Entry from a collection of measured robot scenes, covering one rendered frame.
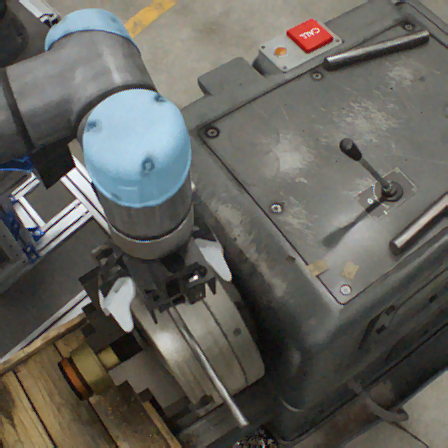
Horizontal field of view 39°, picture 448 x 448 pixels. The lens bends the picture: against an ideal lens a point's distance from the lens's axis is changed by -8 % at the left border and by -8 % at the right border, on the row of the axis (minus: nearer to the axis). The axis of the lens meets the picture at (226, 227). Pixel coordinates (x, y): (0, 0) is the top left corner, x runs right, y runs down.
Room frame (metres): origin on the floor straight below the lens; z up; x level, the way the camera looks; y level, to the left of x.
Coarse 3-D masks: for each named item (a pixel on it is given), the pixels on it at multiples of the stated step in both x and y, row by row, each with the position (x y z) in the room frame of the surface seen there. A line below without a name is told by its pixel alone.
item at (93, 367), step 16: (80, 352) 0.32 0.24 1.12; (96, 352) 0.32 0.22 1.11; (112, 352) 0.32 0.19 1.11; (64, 368) 0.30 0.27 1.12; (80, 368) 0.29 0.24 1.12; (96, 368) 0.29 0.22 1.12; (112, 368) 0.30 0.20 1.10; (80, 384) 0.27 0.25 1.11; (96, 384) 0.27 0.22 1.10; (112, 384) 0.27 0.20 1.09; (80, 400) 0.25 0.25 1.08
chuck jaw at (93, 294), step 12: (108, 252) 0.45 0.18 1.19; (84, 276) 0.42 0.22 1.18; (96, 276) 0.41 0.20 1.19; (84, 288) 0.40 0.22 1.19; (96, 288) 0.40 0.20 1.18; (96, 300) 0.38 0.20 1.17; (84, 312) 0.37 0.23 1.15; (96, 312) 0.37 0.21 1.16; (96, 324) 0.36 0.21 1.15; (108, 324) 0.36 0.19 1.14; (84, 336) 0.34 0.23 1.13; (96, 336) 0.34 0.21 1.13; (108, 336) 0.34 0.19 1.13; (120, 336) 0.34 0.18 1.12; (96, 348) 0.33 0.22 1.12
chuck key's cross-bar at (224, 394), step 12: (168, 312) 0.31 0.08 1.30; (180, 324) 0.29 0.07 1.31; (192, 336) 0.27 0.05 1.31; (192, 348) 0.25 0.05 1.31; (204, 360) 0.23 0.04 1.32; (216, 372) 0.22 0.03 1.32; (216, 384) 0.20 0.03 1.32; (228, 396) 0.18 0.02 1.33; (228, 408) 0.17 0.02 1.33; (240, 420) 0.15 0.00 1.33
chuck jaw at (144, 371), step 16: (144, 352) 0.32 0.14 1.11; (128, 368) 0.29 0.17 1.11; (144, 368) 0.29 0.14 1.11; (160, 368) 0.29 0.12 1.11; (128, 384) 0.27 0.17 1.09; (144, 384) 0.26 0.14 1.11; (160, 384) 0.26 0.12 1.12; (176, 384) 0.26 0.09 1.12; (144, 400) 0.25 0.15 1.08; (160, 400) 0.24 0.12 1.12; (176, 400) 0.23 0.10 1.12; (208, 400) 0.24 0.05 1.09
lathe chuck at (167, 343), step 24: (96, 264) 0.47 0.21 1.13; (144, 312) 0.33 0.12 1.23; (192, 312) 0.33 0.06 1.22; (144, 336) 0.34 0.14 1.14; (168, 336) 0.30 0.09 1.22; (216, 336) 0.31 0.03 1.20; (168, 360) 0.27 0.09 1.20; (192, 360) 0.27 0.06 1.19; (216, 360) 0.28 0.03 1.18; (192, 384) 0.25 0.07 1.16; (240, 384) 0.26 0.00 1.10; (192, 408) 0.24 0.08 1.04
